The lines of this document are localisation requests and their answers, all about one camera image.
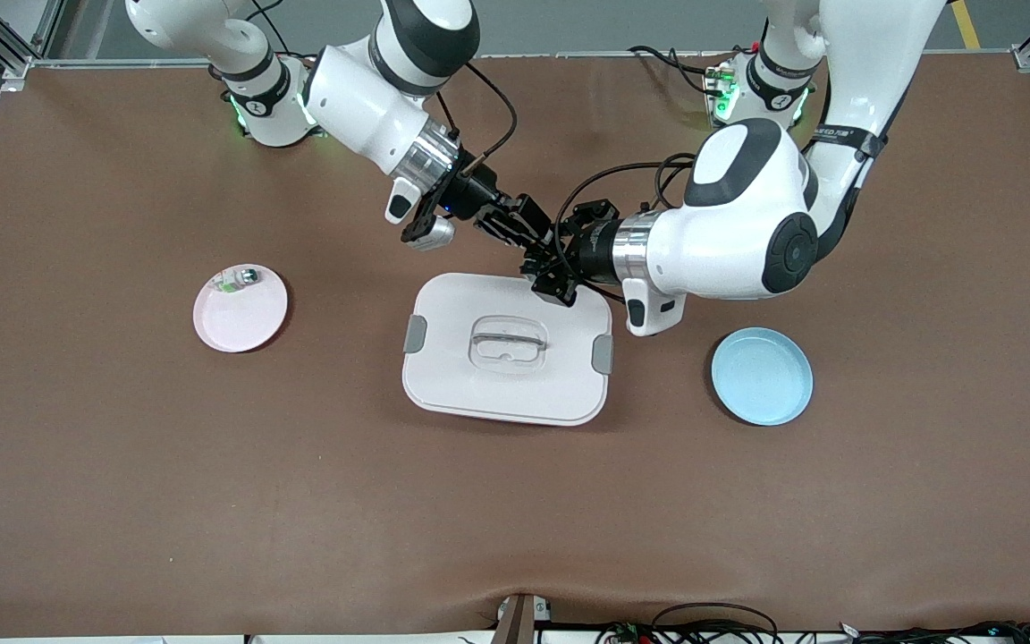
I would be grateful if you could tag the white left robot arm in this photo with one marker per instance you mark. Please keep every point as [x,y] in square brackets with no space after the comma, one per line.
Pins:
[747,241]

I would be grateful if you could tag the light blue round plate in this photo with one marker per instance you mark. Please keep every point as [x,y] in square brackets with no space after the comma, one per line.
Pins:
[761,376]

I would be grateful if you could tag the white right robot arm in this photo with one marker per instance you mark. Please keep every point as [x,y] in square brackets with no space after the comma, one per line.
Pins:
[354,98]

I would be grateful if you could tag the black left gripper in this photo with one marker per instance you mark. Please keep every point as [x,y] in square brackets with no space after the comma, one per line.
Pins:
[593,247]

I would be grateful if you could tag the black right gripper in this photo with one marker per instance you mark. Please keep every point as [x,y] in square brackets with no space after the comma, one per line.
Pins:
[477,197]

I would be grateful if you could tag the pink round plate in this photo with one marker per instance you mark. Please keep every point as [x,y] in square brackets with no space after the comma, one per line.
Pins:
[238,322]

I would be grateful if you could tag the green push-button switch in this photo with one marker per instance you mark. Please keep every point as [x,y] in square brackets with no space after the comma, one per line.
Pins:
[233,284]

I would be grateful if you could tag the brown camera mount post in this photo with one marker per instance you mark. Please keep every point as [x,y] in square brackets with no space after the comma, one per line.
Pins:
[517,622]

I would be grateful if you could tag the brown table cover mat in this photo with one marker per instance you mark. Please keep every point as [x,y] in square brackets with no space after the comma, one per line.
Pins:
[515,501]

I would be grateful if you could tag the white lidded rectangular container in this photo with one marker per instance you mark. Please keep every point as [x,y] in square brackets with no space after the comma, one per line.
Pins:
[479,394]

